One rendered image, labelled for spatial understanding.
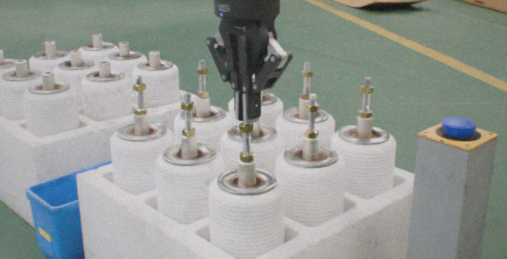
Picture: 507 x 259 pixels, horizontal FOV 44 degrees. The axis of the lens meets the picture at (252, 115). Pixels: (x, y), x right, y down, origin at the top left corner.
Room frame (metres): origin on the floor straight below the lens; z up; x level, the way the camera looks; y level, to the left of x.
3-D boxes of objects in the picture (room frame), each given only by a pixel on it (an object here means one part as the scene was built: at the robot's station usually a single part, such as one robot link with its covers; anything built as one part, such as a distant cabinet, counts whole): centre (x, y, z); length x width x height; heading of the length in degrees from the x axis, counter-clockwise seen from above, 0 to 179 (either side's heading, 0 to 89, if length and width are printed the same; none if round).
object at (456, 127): (0.71, -0.25, 0.32); 0.04 x 0.04 x 0.02
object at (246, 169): (0.71, 0.01, 0.26); 0.02 x 0.02 x 0.03
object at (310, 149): (0.79, -0.08, 0.26); 0.02 x 0.02 x 0.03
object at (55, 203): (1.02, 0.25, 0.06); 0.30 x 0.11 x 0.12; 134
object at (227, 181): (0.71, 0.01, 0.25); 0.08 x 0.08 x 0.01
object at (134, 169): (0.88, 0.17, 0.16); 0.10 x 0.10 x 0.18
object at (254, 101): (0.69, -0.01, 0.36); 0.03 x 0.01 x 0.05; 42
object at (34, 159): (1.27, 0.37, 0.09); 0.39 x 0.39 x 0.18; 43
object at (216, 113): (0.96, 0.08, 0.25); 0.08 x 0.08 x 0.01
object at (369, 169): (0.87, -0.17, 0.16); 0.10 x 0.10 x 0.18
